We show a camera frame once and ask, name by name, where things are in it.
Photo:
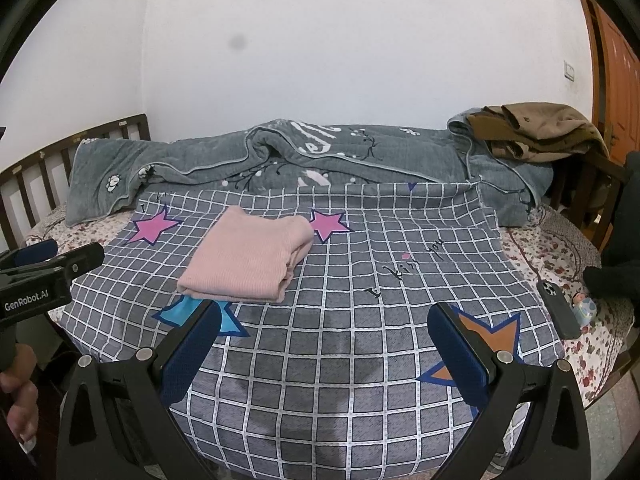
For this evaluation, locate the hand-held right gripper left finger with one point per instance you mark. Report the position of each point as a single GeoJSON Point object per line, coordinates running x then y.
{"type": "Point", "coordinates": [192, 355]}

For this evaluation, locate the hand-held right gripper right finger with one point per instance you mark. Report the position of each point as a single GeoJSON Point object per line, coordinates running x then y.
{"type": "Point", "coordinates": [457, 355]}

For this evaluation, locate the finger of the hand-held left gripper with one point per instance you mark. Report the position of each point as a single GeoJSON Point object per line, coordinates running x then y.
{"type": "Point", "coordinates": [82, 257]}
{"type": "Point", "coordinates": [35, 252]}

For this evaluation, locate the pink knit sweater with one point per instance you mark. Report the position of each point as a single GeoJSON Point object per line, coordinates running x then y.
{"type": "Point", "coordinates": [245, 260]}

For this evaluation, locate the brown clothes pile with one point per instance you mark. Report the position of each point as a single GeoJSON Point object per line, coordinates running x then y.
{"type": "Point", "coordinates": [540, 130]}

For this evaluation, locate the person's left hand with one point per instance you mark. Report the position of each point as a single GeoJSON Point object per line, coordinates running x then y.
{"type": "Point", "coordinates": [22, 390]}

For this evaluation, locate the dark wooden headboard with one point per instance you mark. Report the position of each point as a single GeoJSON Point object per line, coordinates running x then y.
{"type": "Point", "coordinates": [50, 156]}

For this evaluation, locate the grey checked star-print sheet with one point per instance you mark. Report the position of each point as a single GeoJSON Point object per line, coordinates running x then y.
{"type": "Point", "coordinates": [350, 360]}

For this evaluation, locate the dark smartphone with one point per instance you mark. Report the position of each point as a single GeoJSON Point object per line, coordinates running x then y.
{"type": "Point", "coordinates": [557, 310]}

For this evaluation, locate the small pale blue bottle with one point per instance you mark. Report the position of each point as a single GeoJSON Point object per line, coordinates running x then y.
{"type": "Point", "coordinates": [584, 312]}

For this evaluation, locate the floral bed sheet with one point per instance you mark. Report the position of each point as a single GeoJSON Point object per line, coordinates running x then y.
{"type": "Point", "coordinates": [550, 255]}

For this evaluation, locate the grey fleece quilt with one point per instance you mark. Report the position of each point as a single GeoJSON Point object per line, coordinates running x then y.
{"type": "Point", "coordinates": [200, 160]}

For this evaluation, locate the dark wooden chair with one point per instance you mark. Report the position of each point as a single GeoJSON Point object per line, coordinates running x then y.
{"type": "Point", "coordinates": [585, 190]}

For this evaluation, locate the dark cloth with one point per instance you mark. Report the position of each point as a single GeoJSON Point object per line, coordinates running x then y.
{"type": "Point", "coordinates": [625, 220]}

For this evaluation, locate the orange wooden door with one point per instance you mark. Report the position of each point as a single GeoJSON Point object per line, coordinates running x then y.
{"type": "Point", "coordinates": [620, 75]}

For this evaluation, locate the white wall switch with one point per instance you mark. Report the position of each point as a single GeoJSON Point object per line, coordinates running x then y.
{"type": "Point", "coordinates": [569, 70]}

